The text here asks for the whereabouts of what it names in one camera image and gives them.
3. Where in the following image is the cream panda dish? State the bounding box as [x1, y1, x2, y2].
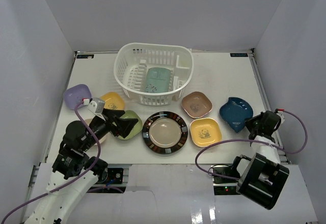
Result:
[85, 118, 107, 144]

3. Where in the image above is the yellow panda dish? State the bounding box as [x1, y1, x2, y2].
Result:
[190, 118, 222, 148]
[100, 92, 125, 110]

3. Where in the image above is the dark blue leaf plate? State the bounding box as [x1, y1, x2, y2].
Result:
[219, 97, 253, 133]

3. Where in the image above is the purple panda dish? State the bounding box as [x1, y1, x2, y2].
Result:
[63, 84, 92, 110]

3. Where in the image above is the black rimmed round plate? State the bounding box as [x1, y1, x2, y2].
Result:
[142, 111, 188, 155]

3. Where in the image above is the teal speckled rectangular plate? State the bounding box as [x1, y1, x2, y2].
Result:
[144, 67, 171, 93]

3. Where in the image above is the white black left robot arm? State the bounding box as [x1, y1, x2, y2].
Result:
[25, 109, 138, 223]

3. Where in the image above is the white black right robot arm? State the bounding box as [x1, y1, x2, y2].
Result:
[230, 110, 289, 210]

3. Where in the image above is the white plastic dish bin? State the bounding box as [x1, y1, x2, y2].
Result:
[113, 43, 194, 106]

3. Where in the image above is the green panda dish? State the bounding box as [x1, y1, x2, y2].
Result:
[118, 110, 143, 141]

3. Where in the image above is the pink panda dish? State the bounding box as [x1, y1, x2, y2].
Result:
[181, 91, 213, 119]

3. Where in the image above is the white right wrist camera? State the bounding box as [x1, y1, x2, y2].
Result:
[275, 109, 285, 124]

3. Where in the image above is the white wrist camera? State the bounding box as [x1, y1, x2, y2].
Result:
[275, 109, 285, 124]
[87, 98, 105, 114]

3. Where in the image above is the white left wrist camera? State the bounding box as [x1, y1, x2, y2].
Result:
[87, 98, 105, 114]

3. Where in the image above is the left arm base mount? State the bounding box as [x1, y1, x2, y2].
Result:
[88, 168, 126, 193]

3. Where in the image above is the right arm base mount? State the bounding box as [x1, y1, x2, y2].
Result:
[209, 164, 240, 196]

